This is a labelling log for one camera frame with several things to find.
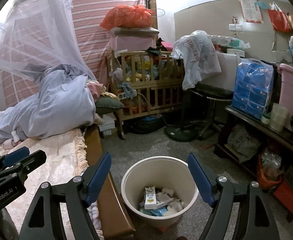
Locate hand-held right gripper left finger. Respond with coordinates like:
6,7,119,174
19,152,112,240

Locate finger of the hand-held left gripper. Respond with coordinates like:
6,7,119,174
15,149,47,179
0,147,30,170

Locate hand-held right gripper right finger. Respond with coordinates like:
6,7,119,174
187,152,281,240

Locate white tissue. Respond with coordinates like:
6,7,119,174
168,197,186,212

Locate white trash bin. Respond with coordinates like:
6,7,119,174
121,156,199,228

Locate white red print box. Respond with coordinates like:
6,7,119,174
157,192,174,205

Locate white green milk carton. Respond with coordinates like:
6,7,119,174
143,185,159,210

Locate blue plastic wrapper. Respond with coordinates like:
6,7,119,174
139,205,169,217

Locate pink bottle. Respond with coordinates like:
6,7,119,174
2,140,17,150

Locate peach fringed blanket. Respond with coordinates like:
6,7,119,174
0,127,104,240

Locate white shoe box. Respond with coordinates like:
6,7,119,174
99,120,117,139

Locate dark green fan base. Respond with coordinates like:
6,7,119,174
164,124,199,142

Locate grey printed bag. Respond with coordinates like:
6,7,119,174
227,124,262,164

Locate light blue duvet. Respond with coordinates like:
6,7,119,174
0,64,97,150

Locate orange basket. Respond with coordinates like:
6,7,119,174
257,155,284,190

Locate dark blue bag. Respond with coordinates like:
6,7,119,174
129,116,164,134

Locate dark green pillow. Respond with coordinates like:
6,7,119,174
95,96,125,117

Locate dark wooden bench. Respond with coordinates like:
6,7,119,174
214,105,293,223

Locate white power strip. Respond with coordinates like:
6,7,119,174
118,92,137,100

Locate black stool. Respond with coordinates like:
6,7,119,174
188,82,234,140

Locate orange cardboard box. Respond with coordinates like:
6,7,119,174
273,165,293,207

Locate pink clothes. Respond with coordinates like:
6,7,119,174
86,80,107,98

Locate wooden crib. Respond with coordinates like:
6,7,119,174
106,47,187,140

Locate blue cloth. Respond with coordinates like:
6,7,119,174
118,81,137,99

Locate clear tape rolls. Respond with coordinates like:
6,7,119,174
269,102,289,132

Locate blue tissue pack bundle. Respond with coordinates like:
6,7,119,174
231,58,274,120

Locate white panel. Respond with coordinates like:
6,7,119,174
202,51,242,90

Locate white hanging cloth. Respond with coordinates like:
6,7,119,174
171,30,222,90

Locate white bucket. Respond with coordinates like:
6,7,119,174
226,49,245,58

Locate red garment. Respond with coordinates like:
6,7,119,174
157,37,177,53

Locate toilet paper pack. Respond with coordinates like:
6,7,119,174
209,34,251,50

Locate grey cushion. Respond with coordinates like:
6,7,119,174
110,26,160,37

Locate pink striped mattress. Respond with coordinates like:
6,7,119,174
0,0,149,108

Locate orange plastic bag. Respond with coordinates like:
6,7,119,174
99,4,156,29

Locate wooden bed frame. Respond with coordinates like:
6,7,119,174
83,124,137,239

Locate red white wall calendar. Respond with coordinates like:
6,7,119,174
239,0,263,24

